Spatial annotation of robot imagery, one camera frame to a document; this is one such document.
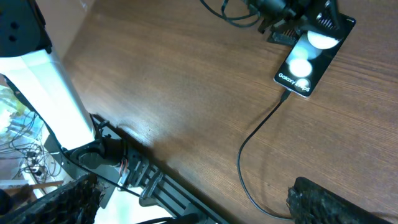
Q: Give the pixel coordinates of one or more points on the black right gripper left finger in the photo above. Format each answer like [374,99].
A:
[76,202]

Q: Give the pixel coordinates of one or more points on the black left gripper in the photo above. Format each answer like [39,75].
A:
[320,14]

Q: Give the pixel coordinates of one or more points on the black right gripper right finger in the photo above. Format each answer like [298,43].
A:
[310,203]

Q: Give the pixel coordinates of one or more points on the black Galaxy smartphone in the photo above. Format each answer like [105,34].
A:
[309,59]

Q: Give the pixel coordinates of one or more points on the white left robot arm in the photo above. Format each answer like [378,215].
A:
[33,69]

